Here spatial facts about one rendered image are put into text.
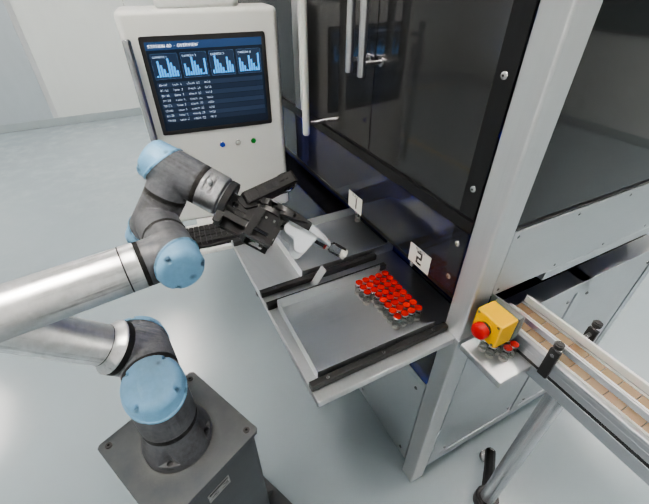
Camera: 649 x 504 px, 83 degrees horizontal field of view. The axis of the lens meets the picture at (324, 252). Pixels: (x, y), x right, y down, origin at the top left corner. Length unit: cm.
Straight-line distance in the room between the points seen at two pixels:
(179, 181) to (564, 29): 64
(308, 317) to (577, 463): 141
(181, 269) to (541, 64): 64
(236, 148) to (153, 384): 99
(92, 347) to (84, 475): 120
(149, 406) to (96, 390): 145
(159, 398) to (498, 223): 73
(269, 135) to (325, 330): 85
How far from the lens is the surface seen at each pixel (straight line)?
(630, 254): 163
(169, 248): 60
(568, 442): 211
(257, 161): 158
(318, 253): 125
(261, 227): 67
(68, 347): 85
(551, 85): 73
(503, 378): 101
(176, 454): 93
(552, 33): 72
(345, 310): 106
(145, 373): 84
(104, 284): 62
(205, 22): 144
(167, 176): 70
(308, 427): 185
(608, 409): 101
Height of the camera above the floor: 165
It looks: 37 degrees down
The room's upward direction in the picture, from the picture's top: straight up
